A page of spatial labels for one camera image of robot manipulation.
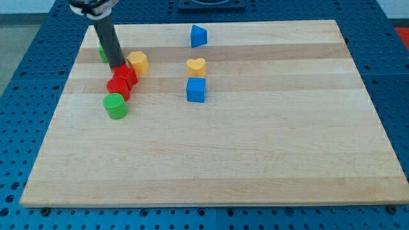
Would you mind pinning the red star block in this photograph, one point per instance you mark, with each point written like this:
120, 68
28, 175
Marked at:
126, 74

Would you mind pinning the red cylinder block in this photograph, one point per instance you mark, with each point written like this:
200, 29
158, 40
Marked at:
119, 85

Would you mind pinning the yellow heart block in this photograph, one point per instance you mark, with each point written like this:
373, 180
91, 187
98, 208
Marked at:
196, 67

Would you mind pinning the green block behind rod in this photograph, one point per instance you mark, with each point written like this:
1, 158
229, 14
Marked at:
102, 53

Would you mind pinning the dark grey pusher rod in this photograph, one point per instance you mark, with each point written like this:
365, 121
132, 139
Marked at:
109, 41

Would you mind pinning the wooden board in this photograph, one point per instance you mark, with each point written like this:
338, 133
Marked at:
287, 121

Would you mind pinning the yellow hexagon block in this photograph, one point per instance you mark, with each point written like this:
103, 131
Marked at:
139, 62

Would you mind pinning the green cylinder block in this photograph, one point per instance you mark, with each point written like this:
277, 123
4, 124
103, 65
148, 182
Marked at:
115, 106

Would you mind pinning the blue triangle block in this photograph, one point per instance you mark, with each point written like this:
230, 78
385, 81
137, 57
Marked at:
198, 36

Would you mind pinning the blue cube block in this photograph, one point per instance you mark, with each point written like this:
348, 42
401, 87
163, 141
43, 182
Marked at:
196, 89

